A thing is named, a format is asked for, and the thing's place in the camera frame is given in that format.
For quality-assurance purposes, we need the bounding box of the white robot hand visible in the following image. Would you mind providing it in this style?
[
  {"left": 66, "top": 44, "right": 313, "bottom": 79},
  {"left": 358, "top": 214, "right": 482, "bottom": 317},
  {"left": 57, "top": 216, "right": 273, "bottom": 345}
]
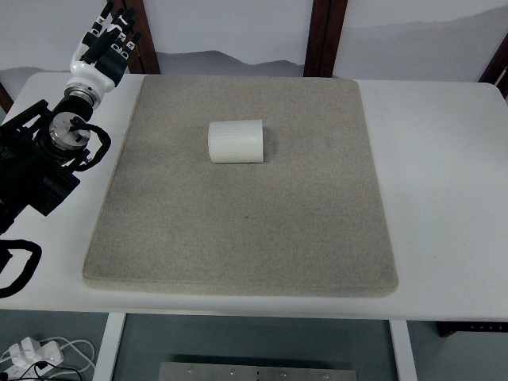
[{"left": 65, "top": 1, "right": 142, "bottom": 97}]

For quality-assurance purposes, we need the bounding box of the white ribbed cup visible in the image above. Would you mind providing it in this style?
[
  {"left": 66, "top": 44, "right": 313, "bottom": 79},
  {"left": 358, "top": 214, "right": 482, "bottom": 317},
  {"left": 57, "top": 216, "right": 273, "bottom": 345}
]
[{"left": 208, "top": 119, "right": 264, "bottom": 164}]

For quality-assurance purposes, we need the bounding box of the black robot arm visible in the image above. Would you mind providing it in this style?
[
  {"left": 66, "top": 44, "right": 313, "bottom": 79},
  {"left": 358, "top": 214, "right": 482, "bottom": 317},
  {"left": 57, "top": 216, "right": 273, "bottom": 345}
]
[{"left": 1, "top": 1, "right": 141, "bottom": 233}]

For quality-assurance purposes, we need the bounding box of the grey felt mat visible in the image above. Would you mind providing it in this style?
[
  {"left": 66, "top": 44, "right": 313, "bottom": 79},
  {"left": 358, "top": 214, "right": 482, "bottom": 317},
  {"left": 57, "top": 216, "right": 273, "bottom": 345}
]
[{"left": 83, "top": 75, "right": 398, "bottom": 297}]

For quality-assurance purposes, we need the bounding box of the white table leg left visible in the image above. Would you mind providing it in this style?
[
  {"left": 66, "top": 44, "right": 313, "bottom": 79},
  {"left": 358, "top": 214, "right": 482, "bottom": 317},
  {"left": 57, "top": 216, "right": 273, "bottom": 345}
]
[{"left": 92, "top": 313, "right": 126, "bottom": 381}]

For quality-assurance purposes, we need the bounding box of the white table leg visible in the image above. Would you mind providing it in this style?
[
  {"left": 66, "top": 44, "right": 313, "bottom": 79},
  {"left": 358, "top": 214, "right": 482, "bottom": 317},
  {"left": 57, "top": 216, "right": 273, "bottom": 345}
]
[
  {"left": 389, "top": 320, "right": 418, "bottom": 381},
  {"left": 92, "top": 313, "right": 126, "bottom": 381}
]

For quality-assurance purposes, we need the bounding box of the white power strip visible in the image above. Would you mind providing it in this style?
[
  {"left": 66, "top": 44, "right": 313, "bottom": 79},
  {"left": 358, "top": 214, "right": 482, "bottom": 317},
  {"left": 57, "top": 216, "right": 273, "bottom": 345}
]
[{"left": 1, "top": 337, "right": 64, "bottom": 380}]

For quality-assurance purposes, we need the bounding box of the dark wooden furniture foot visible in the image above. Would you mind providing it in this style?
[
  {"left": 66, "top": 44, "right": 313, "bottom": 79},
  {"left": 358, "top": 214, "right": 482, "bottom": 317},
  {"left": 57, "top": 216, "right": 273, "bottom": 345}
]
[{"left": 436, "top": 321, "right": 508, "bottom": 337}]

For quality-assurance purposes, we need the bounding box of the white table leg right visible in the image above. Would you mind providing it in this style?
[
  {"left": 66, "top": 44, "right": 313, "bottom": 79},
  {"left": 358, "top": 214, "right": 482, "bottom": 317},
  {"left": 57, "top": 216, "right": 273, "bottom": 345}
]
[{"left": 389, "top": 320, "right": 418, "bottom": 381}]

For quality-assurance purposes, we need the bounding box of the brown wooden screen frame left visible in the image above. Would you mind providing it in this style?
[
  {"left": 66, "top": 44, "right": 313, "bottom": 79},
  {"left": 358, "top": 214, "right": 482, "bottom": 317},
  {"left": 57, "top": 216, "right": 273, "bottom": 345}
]
[{"left": 111, "top": 0, "right": 160, "bottom": 75}]

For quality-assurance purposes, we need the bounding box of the brown wooden screen frame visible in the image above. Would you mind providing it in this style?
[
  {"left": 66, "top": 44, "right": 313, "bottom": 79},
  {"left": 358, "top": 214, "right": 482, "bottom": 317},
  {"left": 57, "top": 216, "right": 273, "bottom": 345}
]
[
  {"left": 479, "top": 35, "right": 508, "bottom": 99},
  {"left": 111, "top": 0, "right": 160, "bottom": 75},
  {"left": 303, "top": 0, "right": 348, "bottom": 78}
]

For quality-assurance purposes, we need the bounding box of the brown wooden screen frame middle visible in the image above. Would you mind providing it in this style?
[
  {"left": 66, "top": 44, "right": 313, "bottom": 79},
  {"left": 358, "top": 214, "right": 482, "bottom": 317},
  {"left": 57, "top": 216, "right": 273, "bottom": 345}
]
[{"left": 303, "top": 0, "right": 348, "bottom": 78}]

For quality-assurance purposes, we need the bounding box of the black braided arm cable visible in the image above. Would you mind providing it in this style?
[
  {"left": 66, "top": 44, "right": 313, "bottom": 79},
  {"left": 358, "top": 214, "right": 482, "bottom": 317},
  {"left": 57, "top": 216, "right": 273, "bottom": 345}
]
[{"left": 0, "top": 239, "right": 43, "bottom": 299}]

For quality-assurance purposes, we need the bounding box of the white power cable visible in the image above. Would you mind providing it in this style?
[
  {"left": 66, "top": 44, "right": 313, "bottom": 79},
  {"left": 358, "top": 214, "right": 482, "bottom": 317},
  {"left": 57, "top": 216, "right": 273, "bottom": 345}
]
[{"left": 39, "top": 337, "right": 97, "bottom": 374}]

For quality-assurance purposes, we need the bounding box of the metal base plate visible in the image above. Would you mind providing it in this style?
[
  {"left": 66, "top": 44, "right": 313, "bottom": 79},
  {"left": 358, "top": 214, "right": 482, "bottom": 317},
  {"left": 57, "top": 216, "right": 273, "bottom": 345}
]
[{"left": 158, "top": 362, "right": 357, "bottom": 381}]

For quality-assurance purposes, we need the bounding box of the black floor cable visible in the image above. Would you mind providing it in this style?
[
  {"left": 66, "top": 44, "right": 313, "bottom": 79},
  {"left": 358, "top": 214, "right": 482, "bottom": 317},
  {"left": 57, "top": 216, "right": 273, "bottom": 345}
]
[{"left": 0, "top": 359, "right": 87, "bottom": 381}]

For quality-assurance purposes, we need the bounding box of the brown wooden screen frame right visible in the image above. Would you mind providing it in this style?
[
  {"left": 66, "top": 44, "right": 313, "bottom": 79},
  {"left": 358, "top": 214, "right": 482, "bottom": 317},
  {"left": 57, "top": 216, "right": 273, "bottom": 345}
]
[{"left": 479, "top": 35, "right": 508, "bottom": 99}]

